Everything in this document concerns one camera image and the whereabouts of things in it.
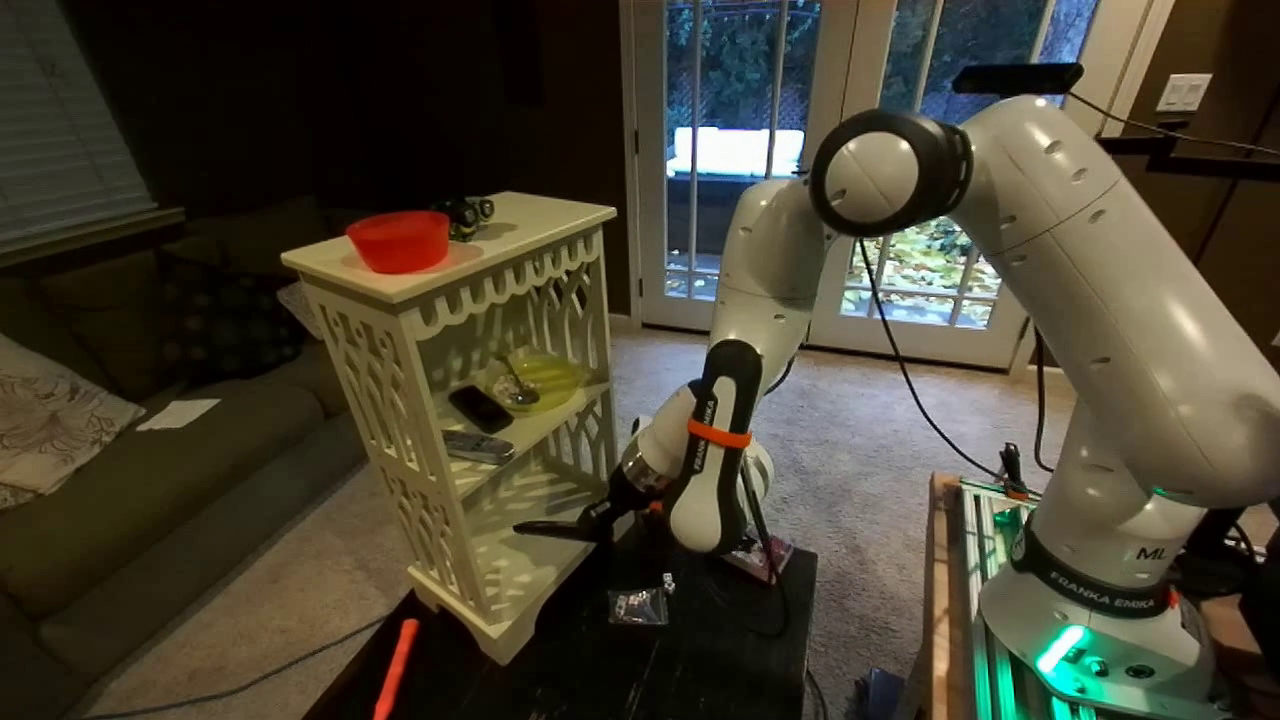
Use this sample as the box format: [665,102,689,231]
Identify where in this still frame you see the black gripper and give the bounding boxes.
[571,449,674,557]

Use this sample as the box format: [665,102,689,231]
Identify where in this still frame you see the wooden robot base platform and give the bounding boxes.
[918,470,1280,720]

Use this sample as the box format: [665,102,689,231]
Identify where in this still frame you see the grey remote control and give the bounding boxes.
[441,427,521,470]

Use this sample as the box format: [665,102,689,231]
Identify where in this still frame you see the white lattice shelf unit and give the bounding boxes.
[275,189,636,668]

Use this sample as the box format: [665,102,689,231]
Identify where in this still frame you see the clear plastic bag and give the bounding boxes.
[606,583,674,634]

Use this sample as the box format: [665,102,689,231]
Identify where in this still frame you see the metal spoon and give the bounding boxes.
[497,354,545,409]

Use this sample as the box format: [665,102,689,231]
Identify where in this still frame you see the yellow-green plate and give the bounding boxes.
[513,347,594,411]

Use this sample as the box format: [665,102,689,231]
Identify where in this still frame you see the black table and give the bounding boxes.
[301,514,822,720]

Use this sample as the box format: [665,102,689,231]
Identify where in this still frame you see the printed card package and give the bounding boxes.
[730,532,801,587]

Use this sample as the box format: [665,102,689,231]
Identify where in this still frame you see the red marker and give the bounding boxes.
[367,614,426,720]

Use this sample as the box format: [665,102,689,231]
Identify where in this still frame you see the small blue object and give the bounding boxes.
[851,664,911,720]

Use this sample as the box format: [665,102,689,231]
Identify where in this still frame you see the white French doors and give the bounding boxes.
[616,0,1178,375]

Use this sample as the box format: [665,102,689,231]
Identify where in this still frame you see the black mug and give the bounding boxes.
[445,193,499,245]

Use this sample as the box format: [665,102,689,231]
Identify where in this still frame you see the red plastic bowl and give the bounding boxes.
[344,206,457,278]

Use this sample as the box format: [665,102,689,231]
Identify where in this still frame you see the white outdoor box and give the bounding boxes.
[665,125,811,182]

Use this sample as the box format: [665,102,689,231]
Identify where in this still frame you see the black red clamp tool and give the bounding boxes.
[997,435,1032,501]

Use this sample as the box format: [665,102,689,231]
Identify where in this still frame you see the dark dotted pillow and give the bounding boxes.
[135,251,318,396]

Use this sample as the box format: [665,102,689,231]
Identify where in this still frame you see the white paper sheet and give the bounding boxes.
[132,393,224,435]

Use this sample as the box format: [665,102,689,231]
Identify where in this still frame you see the dark green couch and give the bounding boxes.
[0,197,373,720]

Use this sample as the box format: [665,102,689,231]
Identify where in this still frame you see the patterned light cushion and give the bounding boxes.
[0,331,148,514]

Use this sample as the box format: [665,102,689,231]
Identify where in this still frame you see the window blinds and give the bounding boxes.
[0,0,161,251]

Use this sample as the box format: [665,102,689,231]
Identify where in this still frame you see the orange cable strap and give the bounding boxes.
[685,417,755,455]

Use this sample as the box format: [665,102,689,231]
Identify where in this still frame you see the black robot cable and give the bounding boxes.
[738,236,1058,641]

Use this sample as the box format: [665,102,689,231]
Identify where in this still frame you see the black camera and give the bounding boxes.
[947,57,1088,102]

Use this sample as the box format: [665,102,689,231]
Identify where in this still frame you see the black camera boom stand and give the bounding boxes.
[1066,94,1280,185]

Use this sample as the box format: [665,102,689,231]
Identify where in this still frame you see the white light switch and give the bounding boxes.
[1154,70,1222,115]

